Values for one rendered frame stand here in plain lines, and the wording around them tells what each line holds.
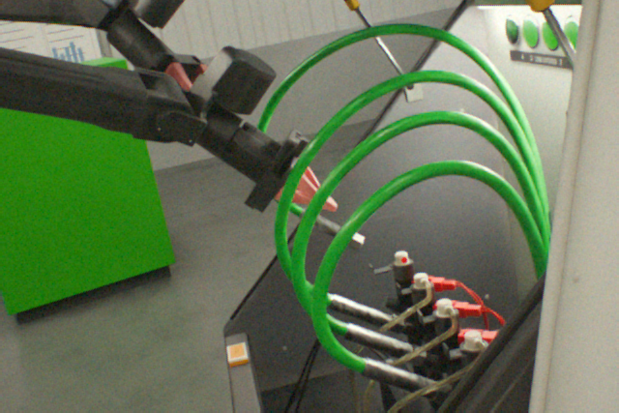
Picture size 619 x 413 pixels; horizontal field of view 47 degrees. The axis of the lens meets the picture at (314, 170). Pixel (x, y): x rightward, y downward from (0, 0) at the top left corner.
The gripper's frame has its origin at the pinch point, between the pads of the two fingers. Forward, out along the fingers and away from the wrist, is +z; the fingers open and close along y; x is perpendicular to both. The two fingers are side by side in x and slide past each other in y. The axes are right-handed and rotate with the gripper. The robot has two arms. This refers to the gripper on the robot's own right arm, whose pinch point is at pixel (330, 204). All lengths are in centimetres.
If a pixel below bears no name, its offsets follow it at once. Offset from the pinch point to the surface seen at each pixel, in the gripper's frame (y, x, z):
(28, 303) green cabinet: -223, 263, -66
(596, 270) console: 18.2, -37.9, 12.3
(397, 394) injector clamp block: -15.2, -3.3, 21.0
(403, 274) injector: -2.5, 0.6, 13.0
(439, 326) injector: -0.2, -14.6, 15.2
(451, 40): 24.6, 7.6, 1.2
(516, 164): 18.4, -11.6, 11.7
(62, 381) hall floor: -198, 193, -24
